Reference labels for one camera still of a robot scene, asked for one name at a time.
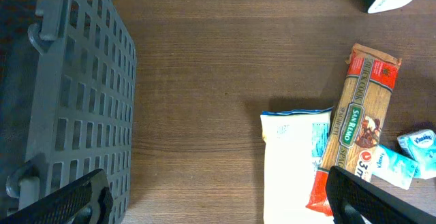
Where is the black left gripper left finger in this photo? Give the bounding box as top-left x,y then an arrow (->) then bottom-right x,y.
1,169 -> 113,224

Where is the San Remo spaghetti pack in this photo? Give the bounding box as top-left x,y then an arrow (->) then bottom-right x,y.
306,44 -> 401,216

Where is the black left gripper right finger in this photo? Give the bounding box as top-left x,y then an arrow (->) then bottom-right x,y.
326,166 -> 435,224

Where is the Kleenex tissue pack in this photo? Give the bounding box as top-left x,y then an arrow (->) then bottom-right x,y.
397,129 -> 435,180
373,145 -> 418,190

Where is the grey plastic mesh basket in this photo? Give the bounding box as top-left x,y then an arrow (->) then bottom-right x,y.
1,0 -> 137,223

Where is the large cream wipes bag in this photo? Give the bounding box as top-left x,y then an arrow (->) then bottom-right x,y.
260,108 -> 333,224

